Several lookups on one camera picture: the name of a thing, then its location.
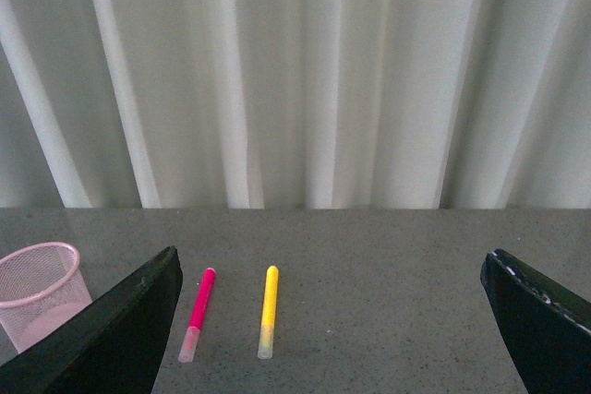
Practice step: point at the pink mesh cup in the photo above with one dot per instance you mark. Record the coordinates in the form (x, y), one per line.
(41, 289)

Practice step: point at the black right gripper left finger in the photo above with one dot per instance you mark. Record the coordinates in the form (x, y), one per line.
(115, 345)

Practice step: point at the pink highlighter pen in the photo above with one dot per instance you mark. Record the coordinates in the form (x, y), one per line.
(197, 318)

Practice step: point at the yellow highlighter pen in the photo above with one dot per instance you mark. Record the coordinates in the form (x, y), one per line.
(268, 314)

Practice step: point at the white pleated curtain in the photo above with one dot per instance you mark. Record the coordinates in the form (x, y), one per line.
(319, 104)

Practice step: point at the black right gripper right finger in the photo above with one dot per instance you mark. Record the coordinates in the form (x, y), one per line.
(545, 327)

